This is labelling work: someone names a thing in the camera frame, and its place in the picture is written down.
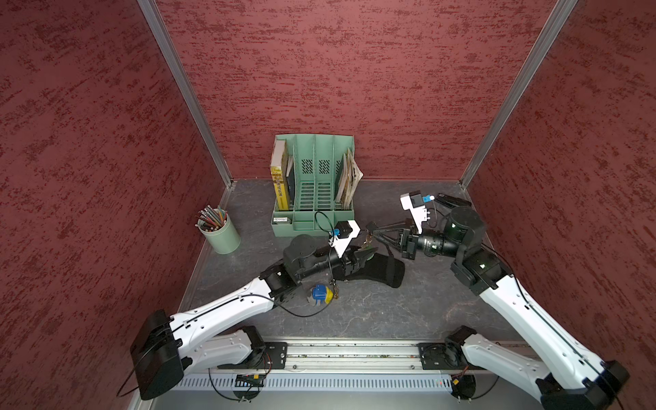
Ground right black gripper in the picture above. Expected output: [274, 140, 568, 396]
[373, 216, 464, 259]

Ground black fabric bag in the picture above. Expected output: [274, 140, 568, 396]
[333, 253, 406, 289]

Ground blue yellow figure keychain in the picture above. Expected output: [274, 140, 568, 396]
[307, 284, 335, 306]

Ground green cord charm decoration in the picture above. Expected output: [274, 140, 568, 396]
[359, 232, 376, 250]

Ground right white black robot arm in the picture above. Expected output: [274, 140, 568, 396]
[367, 206, 630, 409]

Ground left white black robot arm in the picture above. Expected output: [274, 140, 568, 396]
[130, 220, 395, 401]

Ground black stapler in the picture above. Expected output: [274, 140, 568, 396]
[435, 193, 473, 208]

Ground leaning paper booklets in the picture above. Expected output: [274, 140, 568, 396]
[335, 149, 363, 210]

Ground green plastic file organizer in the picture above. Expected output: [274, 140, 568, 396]
[271, 134, 355, 237]

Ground dark book beside yellow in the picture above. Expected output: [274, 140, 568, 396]
[285, 155, 296, 210]

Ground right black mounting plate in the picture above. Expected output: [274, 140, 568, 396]
[418, 343, 482, 372]

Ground black mounting plate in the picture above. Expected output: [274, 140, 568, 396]
[418, 343, 482, 372]
[218, 342, 289, 371]

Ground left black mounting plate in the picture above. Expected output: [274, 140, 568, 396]
[218, 342, 289, 371]

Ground green pencil cup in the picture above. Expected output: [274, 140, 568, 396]
[196, 215, 241, 255]

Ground colored pencils bundle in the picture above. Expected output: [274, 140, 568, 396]
[196, 205, 228, 232]

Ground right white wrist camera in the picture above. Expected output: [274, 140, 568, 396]
[400, 191, 435, 234]

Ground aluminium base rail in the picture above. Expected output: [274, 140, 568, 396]
[145, 337, 565, 393]

